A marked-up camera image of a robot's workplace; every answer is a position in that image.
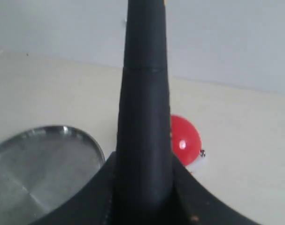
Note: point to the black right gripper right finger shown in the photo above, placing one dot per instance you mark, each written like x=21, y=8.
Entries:
x=198, y=205

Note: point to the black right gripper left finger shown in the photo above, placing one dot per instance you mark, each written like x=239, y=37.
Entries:
x=92, y=205

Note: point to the black and yellow claw hammer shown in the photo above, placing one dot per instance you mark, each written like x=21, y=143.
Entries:
x=143, y=185

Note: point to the red dome push button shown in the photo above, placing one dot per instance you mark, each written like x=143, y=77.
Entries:
x=186, y=143

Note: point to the round stainless steel plate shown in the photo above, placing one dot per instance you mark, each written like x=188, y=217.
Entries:
x=42, y=168

